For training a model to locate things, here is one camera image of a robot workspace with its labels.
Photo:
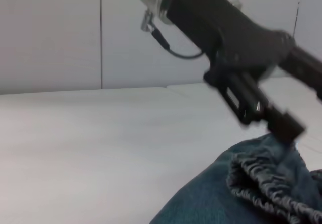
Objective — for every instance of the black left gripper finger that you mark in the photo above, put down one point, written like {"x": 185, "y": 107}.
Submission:
{"x": 307, "y": 68}
{"x": 286, "y": 125}

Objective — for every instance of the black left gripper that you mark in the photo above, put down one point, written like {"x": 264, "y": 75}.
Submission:
{"x": 213, "y": 25}

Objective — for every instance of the blue denim shorts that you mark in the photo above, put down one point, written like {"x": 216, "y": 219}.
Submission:
{"x": 213, "y": 196}

